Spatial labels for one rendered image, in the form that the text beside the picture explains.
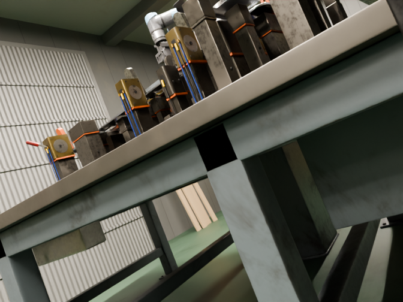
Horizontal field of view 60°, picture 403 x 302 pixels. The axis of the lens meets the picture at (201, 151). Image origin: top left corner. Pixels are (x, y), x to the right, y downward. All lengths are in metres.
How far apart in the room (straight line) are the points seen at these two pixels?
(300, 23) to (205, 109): 0.49
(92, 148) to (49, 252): 0.47
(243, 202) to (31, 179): 3.36
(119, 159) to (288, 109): 0.35
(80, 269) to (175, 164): 3.29
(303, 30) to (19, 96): 3.55
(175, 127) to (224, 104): 0.11
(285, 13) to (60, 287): 3.28
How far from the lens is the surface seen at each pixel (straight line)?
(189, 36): 1.17
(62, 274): 3.81
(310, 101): 0.57
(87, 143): 1.66
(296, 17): 1.02
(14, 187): 3.77
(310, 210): 1.90
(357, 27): 0.52
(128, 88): 1.38
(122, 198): 0.80
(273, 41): 1.16
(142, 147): 0.68
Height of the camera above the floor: 0.57
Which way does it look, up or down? 5 degrees up
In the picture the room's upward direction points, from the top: 22 degrees counter-clockwise
